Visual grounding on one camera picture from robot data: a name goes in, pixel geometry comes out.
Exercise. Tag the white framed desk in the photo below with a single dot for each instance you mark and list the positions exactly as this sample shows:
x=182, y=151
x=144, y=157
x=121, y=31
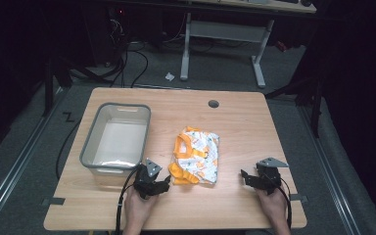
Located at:
x=228, y=32

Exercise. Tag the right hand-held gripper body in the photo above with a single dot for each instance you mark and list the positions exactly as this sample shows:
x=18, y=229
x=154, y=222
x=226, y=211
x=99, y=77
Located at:
x=267, y=176

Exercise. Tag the grey rimmed plastic bin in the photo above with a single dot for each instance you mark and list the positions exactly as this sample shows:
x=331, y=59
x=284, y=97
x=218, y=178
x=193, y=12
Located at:
x=117, y=140

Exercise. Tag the person's right hand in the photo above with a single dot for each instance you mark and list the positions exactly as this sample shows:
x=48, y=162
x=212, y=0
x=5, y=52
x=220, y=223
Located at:
x=273, y=206

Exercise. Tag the white and orange printed garment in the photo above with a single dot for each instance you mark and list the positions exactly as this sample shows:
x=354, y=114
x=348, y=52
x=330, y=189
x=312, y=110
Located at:
x=197, y=156

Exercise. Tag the black metal stand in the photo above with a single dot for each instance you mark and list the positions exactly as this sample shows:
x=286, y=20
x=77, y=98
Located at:
x=54, y=81
x=306, y=94

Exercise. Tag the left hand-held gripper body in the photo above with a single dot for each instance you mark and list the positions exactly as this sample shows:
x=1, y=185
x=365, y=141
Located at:
x=147, y=180

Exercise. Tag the metal floor rail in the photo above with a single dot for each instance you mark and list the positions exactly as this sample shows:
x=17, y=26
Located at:
x=329, y=169
x=13, y=169

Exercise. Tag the crumpled white paper scrap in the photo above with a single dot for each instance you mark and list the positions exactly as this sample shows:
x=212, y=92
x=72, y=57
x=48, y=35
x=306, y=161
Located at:
x=169, y=76

